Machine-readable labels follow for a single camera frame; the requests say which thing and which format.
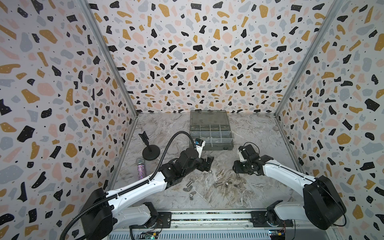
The black microphone stand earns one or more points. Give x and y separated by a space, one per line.
150 152

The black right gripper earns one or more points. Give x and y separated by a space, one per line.
235 166

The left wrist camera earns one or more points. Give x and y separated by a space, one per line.
199 144

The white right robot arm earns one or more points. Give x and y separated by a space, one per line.
321 205

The grey compartment organizer box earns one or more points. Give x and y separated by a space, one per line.
213 127

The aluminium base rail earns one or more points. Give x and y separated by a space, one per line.
225 225

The glitter handheld microphone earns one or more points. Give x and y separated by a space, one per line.
141 167

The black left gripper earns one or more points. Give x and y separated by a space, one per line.
203 167

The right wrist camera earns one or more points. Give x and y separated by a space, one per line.
240 153

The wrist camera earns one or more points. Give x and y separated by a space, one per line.
199 144
240 153

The silver bolt near rail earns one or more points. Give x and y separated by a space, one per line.
192 195

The green circuit board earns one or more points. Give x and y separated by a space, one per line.
149 236

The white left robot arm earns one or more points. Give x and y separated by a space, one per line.
105 211

